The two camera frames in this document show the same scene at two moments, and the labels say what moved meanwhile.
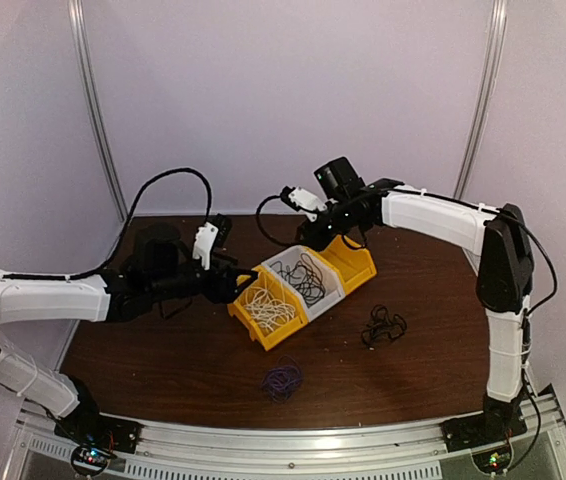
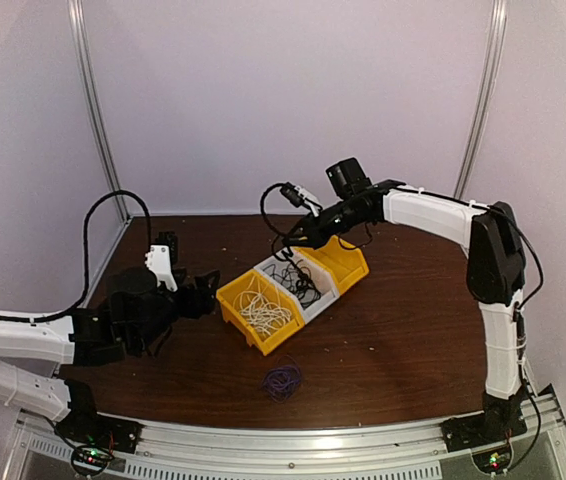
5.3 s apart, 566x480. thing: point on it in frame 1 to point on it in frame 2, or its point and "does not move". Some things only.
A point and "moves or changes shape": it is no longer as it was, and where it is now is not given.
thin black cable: x=305 y=277 moves or changes shape
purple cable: x=281 y=382 does not move
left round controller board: x=90 y=459 does not move
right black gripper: x=316 y=241 does not move
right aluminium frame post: x=496 y=25 does not move
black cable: x=381 y=326 to x=303 y=283
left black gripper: x=227 y=293 to x=206 y=300
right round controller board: x=494 y=460 does not move
